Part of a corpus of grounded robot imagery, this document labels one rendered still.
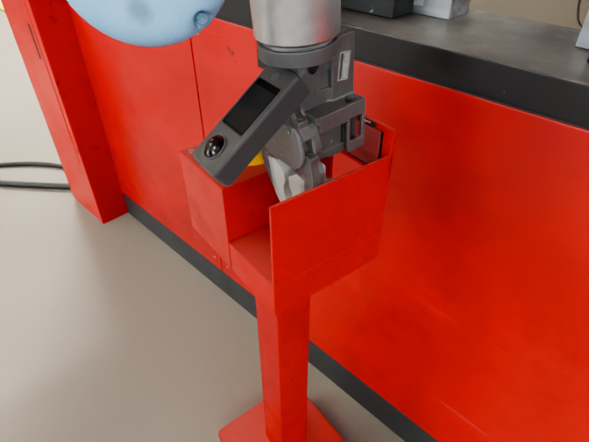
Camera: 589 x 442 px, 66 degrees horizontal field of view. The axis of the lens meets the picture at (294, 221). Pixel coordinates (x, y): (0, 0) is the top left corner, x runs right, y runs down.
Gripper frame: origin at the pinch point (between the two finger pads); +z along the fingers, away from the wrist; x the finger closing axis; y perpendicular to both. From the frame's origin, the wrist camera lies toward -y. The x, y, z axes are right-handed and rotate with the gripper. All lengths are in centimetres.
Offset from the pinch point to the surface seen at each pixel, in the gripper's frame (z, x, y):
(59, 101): 25, 118, -5
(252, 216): 0.6, 4.5, -2.8
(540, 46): -10.8, -4.5, 36.5
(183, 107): 15, 65, 14
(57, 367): 70, 62, -39
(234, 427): 61, 14, -11
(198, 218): 3.8, 12.4, -6.7
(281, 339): 23.3, 2.2, -2.8
